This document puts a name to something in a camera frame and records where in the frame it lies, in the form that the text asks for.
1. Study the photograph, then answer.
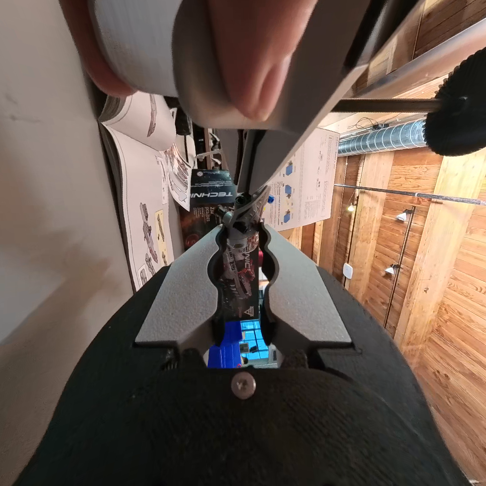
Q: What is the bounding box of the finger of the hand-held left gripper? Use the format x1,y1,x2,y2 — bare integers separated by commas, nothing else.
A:
235,65,370,206

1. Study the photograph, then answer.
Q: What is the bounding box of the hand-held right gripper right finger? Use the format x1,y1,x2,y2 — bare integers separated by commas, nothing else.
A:
260,224,352,349

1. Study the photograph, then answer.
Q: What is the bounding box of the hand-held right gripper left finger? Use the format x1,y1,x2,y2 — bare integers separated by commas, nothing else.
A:
135,224,225,349

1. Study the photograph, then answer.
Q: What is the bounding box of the grey toy beam assembly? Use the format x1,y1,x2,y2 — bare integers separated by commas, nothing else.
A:
223,185,275,260

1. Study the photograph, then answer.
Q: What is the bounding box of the person's left hand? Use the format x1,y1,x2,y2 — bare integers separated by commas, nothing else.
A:
61,0,317,119

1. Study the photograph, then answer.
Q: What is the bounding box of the white printed instruction sheet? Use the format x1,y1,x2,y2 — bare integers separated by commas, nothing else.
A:
262,127,340,232

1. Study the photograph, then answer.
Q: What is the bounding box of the silver metal pipe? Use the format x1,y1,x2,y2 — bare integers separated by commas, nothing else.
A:
355,28,486,98

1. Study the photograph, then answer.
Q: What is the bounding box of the blue storage bin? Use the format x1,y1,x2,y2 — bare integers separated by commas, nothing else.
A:
208,321,244,369

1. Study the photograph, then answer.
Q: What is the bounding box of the dark toy set box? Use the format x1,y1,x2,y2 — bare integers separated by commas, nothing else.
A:
178,169,263,320

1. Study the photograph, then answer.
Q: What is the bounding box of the clear bag with sticker sheet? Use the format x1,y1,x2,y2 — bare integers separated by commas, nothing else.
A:
163,141,196,211

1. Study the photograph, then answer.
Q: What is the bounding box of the black ribbed wheel on rod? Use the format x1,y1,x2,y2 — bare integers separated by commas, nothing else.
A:
334,47,486,157

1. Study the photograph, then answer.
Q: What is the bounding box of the open instruction booklet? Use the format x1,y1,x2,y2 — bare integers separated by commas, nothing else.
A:
99,93,198,293

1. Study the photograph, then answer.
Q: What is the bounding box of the thin black rod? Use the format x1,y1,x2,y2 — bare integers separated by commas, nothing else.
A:
334,183,486,207

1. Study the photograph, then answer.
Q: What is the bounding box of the silver ribbed air duct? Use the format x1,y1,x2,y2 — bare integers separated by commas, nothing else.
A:
337,118,428,157

